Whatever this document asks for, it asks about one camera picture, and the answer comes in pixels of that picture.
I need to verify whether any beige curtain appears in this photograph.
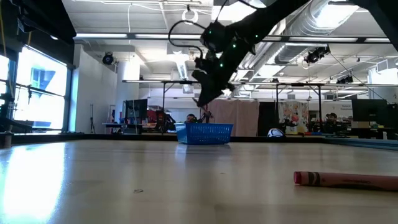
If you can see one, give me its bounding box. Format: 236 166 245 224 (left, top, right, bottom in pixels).
206 98 261 137

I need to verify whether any thin black tripod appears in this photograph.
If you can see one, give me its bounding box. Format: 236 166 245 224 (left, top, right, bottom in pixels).
89 104 96 134

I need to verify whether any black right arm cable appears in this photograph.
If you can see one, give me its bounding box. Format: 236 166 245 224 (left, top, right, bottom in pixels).
168 20 206 60

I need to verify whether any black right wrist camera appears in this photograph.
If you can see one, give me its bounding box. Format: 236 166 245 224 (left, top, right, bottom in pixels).
200 21 227 53

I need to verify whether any floral poster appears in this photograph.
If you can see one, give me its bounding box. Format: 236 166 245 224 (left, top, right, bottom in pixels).
278 101 309 125

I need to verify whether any long ceiling light strip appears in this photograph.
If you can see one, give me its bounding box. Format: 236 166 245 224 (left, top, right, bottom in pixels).
49 30 398 44

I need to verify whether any black background table frame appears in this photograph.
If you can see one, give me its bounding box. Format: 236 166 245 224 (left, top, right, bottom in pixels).
275 82 323 135
161 80 210 134

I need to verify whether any blue mat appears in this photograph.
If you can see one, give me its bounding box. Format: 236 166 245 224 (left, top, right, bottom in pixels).
323 136 398 151

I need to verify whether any grey ribbed air duct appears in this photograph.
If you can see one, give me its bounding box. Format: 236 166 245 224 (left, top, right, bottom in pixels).
273 0 361 65

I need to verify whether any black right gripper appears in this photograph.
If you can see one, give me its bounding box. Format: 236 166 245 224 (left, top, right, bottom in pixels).
191 39 256 108

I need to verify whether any white cable coil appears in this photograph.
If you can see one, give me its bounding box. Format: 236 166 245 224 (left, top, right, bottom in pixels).
182 7 199 24

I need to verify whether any black spotlight cluster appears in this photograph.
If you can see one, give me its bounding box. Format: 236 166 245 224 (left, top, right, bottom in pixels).
304 45 331 65

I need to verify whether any black equipment stand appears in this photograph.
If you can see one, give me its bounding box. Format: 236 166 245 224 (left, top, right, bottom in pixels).
0 79 16 149

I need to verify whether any white and black ball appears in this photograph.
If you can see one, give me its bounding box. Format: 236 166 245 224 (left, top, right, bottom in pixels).
267 128 285 138

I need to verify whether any blue plastic basket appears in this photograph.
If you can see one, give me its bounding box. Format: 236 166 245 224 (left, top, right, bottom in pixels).
174 122 234 146

